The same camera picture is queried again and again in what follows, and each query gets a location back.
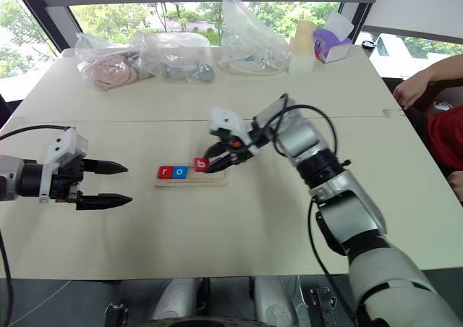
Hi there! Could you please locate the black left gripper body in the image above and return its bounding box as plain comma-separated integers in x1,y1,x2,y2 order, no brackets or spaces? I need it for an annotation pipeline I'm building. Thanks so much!
49,156,88,211

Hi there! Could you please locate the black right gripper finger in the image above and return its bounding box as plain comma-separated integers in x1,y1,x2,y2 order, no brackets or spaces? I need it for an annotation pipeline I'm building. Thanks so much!
204,152,240,174
203,141,228,159

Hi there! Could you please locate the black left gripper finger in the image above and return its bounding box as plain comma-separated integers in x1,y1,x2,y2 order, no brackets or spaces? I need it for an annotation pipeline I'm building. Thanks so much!
75,193,133,211
83,158,129,175

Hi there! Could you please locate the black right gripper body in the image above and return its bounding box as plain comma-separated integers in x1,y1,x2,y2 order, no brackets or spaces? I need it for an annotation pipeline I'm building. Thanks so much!
216,129,259,166

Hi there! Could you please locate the red letter block b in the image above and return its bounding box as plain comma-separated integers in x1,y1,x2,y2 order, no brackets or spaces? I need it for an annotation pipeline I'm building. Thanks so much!
192,157,211,173

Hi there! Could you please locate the wooden letter tray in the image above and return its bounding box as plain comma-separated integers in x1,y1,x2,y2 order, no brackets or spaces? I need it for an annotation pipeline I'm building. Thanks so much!
153,170,229,188

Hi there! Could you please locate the silver robot leg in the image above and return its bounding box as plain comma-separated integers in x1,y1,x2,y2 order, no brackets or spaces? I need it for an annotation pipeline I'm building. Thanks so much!
252,275,309,327
149,278,203,321

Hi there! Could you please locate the person's right hand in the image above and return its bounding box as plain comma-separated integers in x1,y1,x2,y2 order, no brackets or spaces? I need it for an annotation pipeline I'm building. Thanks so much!
391,76,422,110

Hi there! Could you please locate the plastic bag with grey items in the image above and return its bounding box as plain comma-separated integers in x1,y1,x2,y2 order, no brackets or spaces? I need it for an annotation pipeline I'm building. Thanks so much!
131,30,216,86

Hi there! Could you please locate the plastic bag with pink items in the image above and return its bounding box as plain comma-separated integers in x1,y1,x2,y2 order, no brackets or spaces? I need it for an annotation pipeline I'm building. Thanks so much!
75,32,146,92

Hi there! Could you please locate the clear plastic bag with tubing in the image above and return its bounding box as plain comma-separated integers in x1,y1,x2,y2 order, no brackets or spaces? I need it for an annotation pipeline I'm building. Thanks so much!
217,0,293,77

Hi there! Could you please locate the pale yellow plastic cup stack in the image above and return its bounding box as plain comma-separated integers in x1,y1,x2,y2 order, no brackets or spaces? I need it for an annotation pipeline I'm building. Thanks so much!
288,20,315,75

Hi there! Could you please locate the purple tissue box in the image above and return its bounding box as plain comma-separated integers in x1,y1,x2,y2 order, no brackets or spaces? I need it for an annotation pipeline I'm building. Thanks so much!
312,11,355,65

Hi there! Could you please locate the person's red shirt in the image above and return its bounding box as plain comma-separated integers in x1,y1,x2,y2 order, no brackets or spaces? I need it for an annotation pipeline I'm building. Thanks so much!
425,104,463,174

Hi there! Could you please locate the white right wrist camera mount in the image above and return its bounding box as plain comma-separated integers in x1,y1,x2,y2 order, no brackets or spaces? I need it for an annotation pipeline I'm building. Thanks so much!
208,106,255,151

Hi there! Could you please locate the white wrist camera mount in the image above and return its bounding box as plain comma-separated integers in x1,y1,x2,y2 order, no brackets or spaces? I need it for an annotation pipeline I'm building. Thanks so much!
208,106,255,151
38,127,90,203

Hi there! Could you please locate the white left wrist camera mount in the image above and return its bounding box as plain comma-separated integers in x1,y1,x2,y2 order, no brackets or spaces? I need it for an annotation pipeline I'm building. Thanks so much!
38,127,90,203

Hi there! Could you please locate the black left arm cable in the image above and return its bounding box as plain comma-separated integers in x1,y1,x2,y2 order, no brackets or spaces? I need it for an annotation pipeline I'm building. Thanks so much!
0,124,75,327

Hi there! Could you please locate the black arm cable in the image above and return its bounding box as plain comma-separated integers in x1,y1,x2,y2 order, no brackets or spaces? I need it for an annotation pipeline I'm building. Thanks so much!
0,124,75,327
266,93,359,326

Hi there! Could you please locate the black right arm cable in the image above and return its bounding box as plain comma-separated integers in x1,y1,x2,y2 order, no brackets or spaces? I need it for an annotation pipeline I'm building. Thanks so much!
266,93,359,326

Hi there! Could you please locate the black metal bracket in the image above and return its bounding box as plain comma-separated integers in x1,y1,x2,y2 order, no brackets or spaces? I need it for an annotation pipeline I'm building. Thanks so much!
308,286,340,327
103,302,130,327

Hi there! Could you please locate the dark window frame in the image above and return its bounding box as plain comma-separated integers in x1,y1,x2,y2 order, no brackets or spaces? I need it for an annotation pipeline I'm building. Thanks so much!
7,0,463,59

